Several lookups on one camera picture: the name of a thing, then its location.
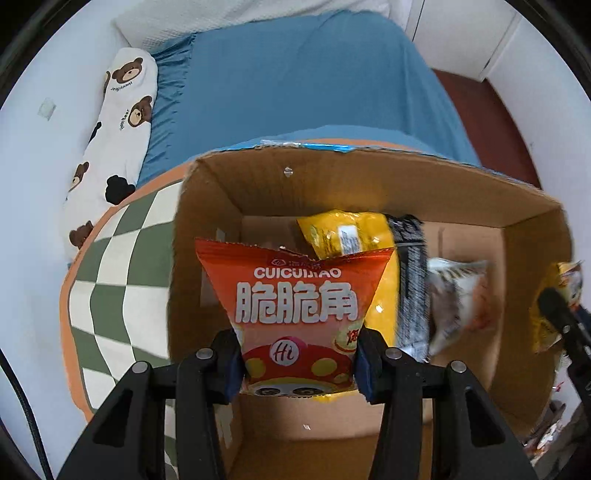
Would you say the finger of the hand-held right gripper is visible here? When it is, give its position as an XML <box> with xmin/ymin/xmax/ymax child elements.
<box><xmin>537</xmin><ymin>286</ymin><xmax>591</xmax><ymax>370</ymax></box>

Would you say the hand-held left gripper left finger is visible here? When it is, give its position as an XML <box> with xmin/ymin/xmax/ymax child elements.
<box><xmin>55</xmin><ymin>329</ymin><xmax>245</xmax><ymax>480</ymax></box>

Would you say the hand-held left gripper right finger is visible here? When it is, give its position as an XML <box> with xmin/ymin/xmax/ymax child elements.
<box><xmin>353</xmin><ymin>325</ymin><xmax>539</xmax><ymax>480</ymax></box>

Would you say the yellow printed snack packet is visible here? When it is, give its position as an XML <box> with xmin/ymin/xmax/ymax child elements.
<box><xmin>529</xmin><ymin>261</ymin><xmax>585</xmax><ymax>354</ymax></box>

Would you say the red snack packet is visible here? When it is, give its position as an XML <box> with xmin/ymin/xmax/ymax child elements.
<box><xmin>194</xmin><ymin>237</ymin><xmax>397</xmax><ymax>400</ymax></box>

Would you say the brown cardboard box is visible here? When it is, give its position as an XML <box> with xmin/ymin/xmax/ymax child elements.
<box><xmin>167</xmin><ymin>142</ymin><xmax>575</xmax><ymax>480</ymax></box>

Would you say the white and brown snack packet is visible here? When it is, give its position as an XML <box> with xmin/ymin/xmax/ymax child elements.
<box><xmin>425</xmin><ymin>258</ymin><xmax>502</xmax><ymax>357</ymax></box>

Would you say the black snack packet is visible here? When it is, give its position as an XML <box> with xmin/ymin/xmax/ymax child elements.
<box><xmin>387</xmin><ymin>215</ymin><xmax>431</xmax><ymax>363</ymax></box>

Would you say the pile of snack packets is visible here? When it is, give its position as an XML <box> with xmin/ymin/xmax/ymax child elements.
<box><xmin>522</xmin><ymin>360</ymin><xmax>591</xmax><ymax>468</ymax></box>

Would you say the green and white checkered mat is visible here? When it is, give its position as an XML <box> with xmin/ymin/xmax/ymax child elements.
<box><xmin>59</xmin><ymin>137</ymin><xmax>543</xmax><ymax>480</ymax></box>

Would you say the white bear print pillow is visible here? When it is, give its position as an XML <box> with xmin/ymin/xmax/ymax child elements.
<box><xmin>62</xmin><ymin>46</ymin><xmax>158</xmax><ymax>265</ymax></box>

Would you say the white cabinet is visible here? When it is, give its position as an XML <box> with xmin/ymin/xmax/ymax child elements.
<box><xmin>405</xmin><ymin>0</ymin><xmax>519</xmax><ymax>83</ymax></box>

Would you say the blue bed sheet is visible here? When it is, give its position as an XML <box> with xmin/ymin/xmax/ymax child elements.
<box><xmin>136</xmin><ymin>10</ymin><xmax>481</xmax><ymax>185</ymax></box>

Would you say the white textured blanket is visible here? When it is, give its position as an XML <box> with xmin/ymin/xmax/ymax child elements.
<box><xmin>113</xmin><ymin>0</ymin><xmax>391</xmax><ymax>43</ymax></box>

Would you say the black cable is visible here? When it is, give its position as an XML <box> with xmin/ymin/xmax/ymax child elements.
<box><xmin>0</xmin><ymin>350</ymin><xmax>54</xmax><ymax>480</ymax></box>

